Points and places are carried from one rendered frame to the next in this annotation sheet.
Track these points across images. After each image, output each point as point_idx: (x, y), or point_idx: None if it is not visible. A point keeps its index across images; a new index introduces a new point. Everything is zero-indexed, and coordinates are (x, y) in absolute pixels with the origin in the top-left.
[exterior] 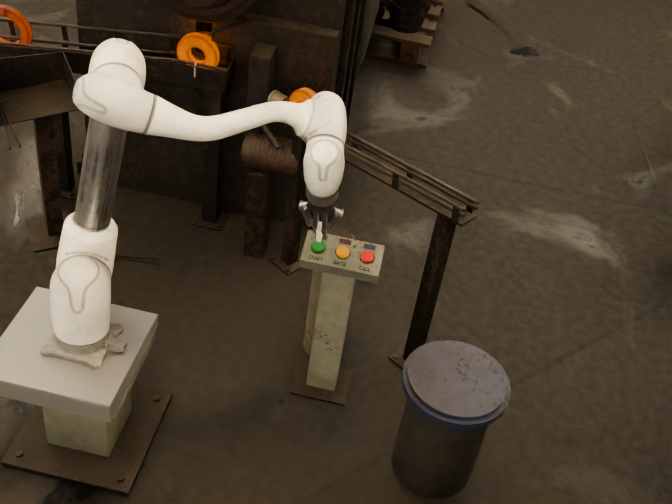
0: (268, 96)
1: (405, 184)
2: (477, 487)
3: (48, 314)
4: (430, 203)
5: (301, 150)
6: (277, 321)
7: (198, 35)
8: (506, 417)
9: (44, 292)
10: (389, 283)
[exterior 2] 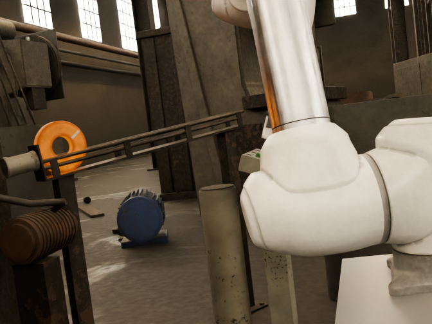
0: (6, 162)
1: (198, 128)
2: None
3: (406, 306)
4: (216, 131)
5: (76, 195)
6: None
7: None
8: (299, 277)
9: (347, 323)
10: (143, 323)
